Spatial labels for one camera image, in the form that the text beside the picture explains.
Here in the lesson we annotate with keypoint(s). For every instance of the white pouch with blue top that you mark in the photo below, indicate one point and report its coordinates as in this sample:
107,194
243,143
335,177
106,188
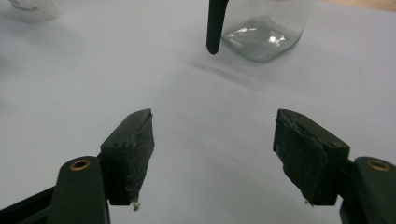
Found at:
34,11

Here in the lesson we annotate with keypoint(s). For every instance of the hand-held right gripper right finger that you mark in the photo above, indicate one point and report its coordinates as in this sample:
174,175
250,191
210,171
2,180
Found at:
308,155

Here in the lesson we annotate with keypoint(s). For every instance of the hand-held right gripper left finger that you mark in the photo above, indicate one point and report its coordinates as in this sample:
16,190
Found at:
130,155

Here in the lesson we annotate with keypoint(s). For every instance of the glass jar with black lid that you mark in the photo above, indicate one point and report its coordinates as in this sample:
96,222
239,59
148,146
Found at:
264,37

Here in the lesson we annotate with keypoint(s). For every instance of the white paper sheet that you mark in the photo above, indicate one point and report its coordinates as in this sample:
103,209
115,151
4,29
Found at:
199,87

